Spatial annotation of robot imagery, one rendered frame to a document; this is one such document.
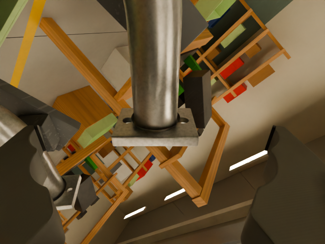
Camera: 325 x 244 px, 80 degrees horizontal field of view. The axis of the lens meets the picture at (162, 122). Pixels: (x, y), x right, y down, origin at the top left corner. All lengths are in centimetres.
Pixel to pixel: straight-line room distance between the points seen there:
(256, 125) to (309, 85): 168
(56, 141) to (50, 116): 3
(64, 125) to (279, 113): 640
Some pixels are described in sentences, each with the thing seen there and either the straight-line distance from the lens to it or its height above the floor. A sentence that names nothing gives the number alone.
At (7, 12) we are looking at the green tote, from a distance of 34.
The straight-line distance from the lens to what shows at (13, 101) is 24.
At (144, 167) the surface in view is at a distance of 595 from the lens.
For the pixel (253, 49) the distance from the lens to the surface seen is 554.
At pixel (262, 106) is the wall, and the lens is 643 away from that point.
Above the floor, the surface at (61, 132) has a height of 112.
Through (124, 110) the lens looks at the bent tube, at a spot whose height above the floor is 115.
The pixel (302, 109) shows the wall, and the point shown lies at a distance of 655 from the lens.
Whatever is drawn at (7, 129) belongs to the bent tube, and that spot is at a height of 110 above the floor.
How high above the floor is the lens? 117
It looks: 2 degrees up
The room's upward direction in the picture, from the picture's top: 139 degrees clockwise
